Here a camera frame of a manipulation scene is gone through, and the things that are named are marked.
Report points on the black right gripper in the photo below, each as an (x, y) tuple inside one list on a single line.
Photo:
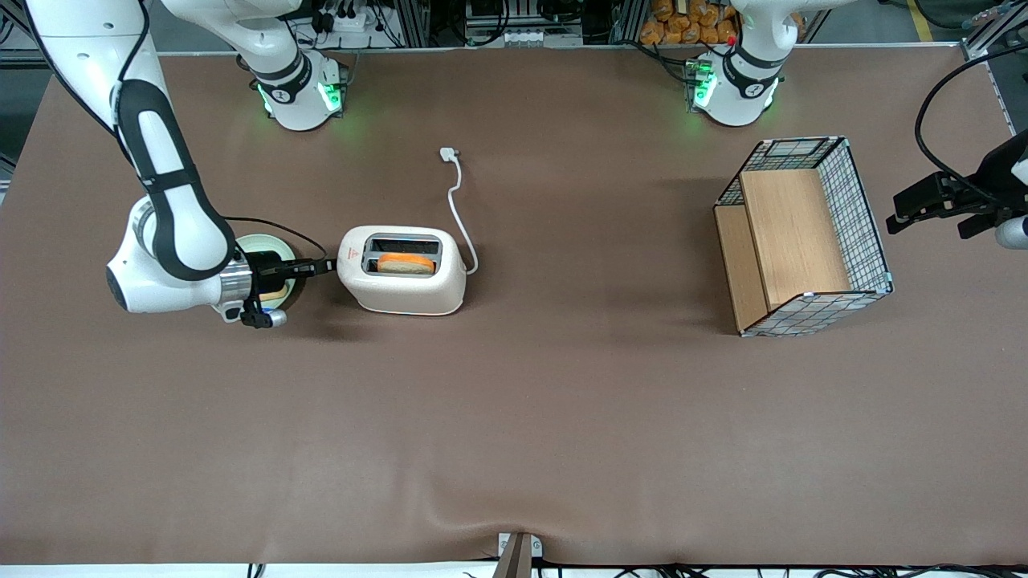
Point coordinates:
[(267, 269)]

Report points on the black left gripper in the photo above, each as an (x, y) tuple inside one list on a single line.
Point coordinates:
[(993, 181)]

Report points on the white two-slot toaster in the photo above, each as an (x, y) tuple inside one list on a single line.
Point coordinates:
[(401, 293)]

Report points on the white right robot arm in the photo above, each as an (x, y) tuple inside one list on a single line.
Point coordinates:
[(181, 233)]

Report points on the pale bread slice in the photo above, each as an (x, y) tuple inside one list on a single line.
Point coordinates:
[(275, 298)]

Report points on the white plate with green rim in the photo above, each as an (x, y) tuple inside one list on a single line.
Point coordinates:
[(255, 242)]

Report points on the toast slice with orange crust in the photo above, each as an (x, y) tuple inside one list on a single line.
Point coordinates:
[(406, 264)]

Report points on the white power strip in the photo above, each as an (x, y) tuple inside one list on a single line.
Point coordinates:
[(347, 19)]

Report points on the brown table cover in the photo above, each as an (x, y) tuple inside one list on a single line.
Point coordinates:
[(562, 417)]

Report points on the bagged orange bread rolls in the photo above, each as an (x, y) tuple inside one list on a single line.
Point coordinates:
[(683, 24)]

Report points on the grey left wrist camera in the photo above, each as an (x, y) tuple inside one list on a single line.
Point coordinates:
[(1013, 233)]

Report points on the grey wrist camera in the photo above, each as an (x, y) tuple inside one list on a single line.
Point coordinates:
[(1013, 233), (265, 319)]

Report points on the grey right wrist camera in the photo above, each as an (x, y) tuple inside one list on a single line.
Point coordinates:
[(265, 319)]

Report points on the aluminium profile frame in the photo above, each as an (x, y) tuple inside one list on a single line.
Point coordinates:
[(996, 56)]

